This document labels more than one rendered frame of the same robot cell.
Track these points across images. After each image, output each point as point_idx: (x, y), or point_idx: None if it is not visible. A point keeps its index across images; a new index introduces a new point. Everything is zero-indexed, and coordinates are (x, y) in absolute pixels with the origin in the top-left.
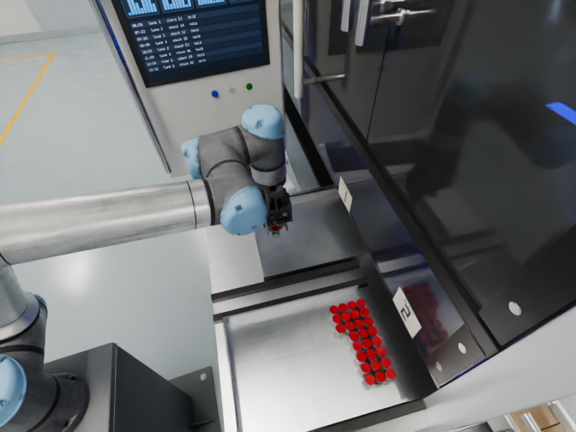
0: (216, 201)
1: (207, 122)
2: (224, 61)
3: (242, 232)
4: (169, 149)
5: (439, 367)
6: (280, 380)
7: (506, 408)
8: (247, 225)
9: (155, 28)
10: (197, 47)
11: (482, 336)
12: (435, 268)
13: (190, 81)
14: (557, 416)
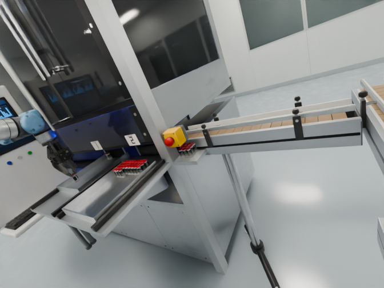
0: (15, 119)
1: (11, 180)
2: (7, 145)
3: (35, 128)
4: None
5: (144, 134)
6: (106, 200)
7: (146, 107)
8: (35, 124)
9: None
10: None
11: (129, 102)
12: (115, 108)
13: None
14: (191, 128)
